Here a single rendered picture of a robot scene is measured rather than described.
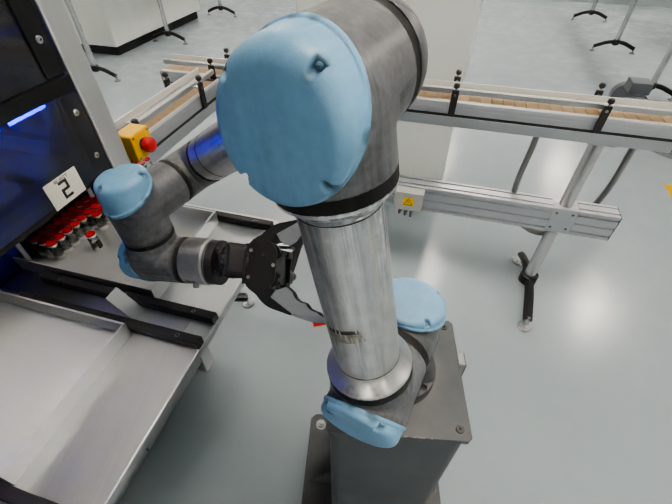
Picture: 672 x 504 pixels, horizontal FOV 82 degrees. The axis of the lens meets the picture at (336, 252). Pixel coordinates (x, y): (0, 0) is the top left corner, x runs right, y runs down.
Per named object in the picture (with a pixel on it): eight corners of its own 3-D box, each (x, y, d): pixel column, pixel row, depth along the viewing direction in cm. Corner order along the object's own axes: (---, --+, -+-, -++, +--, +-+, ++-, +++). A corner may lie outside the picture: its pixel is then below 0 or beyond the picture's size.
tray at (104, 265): (21, 268, 84) (12, 257, 82) (103, 200, 102) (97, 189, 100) (157, 301, 78) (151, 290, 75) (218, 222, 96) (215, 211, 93)
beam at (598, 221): (248, 182, 188) (244, 160, 180) (255, 173, 194) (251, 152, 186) (607, 241, 158) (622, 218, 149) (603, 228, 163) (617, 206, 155)
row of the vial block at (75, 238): (53, 259, 86) (42, 244, 83) (108, 211, 98) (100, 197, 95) (61, 261, 86) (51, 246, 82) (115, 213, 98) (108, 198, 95)
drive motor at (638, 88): (616, 135, 139) (636, 97, 130) (600, 103, 159) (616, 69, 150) (653, 139, 137) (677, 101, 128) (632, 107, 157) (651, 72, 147)
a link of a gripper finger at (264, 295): (308, 297, 57) (266, 260, 58) (304, 298, 55) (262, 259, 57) (288, 322, 57) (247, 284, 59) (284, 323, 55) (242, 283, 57)
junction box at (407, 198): (393, 208, 169) (395, 191, 163) (395, 201, 173) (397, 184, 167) (420, 212, 167) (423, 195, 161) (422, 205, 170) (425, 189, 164)
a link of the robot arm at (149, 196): (139, 147, 59) (166, 206, 67) (74, 184, 52) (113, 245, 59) (175, 154, 56) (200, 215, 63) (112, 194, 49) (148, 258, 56)
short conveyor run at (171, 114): (120, 197, 110) (96, 147, 99) (75, 189, 113) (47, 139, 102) (230, 101, 157) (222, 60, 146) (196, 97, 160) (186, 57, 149)
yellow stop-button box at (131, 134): (116, 159, 102) (105, 133, 97) (133, 146, 107) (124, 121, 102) (141, 163, 101) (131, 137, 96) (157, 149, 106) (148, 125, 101)
